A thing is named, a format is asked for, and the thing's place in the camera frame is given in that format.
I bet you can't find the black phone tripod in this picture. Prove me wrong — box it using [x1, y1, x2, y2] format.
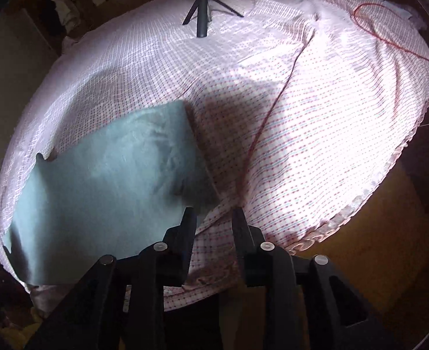
[183, 0, 244, 38]

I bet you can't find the pink checkered bed sheet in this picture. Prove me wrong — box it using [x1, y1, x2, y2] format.
[0, 0, 429, 311]

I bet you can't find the grey pant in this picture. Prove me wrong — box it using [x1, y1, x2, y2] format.
[3, 101, 219, 286]

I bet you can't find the red cable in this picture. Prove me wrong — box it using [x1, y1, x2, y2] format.
[352, 2, 429, 67]

